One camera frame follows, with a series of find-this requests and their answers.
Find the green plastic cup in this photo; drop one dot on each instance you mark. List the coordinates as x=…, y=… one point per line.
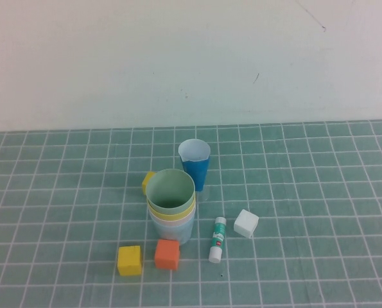
x=165, y=189

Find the yellow plastic cup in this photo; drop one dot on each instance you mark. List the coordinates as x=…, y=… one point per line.
x=171, y=217

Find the pink plastic cup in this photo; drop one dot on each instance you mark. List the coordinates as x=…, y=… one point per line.
x=171, y=224

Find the blue paper cone cup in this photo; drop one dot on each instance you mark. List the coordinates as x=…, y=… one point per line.
x=195, y=174

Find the yellow cube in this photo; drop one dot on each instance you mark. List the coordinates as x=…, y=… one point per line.
x=146, y=184
x=129, y=261

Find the light blue plastic cup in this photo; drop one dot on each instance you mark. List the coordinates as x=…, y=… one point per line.
x=171, y=235

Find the white cube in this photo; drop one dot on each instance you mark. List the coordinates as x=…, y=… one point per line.
x=245, y=223

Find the white green glue stick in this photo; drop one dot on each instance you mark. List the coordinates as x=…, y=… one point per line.
x=217, y=239

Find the orange cube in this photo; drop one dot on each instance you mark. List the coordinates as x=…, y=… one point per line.
x=166, y=254

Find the green white-checked tablecloth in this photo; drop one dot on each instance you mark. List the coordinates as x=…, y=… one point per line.
x=306, y=272

